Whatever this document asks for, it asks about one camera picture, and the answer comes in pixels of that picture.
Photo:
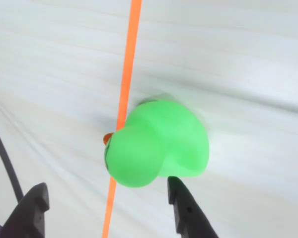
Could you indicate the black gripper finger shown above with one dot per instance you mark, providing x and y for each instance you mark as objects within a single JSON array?
[
  {"x": 188, "y": 213},
  {"x": 27, "y": 215}
]

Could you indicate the green rubber duck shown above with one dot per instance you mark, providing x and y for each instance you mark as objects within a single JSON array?
[{"x": 154, "y": 143}]

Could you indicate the orange tape strip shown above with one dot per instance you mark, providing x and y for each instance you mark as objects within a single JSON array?
[{"x": 127, "y": 62}]

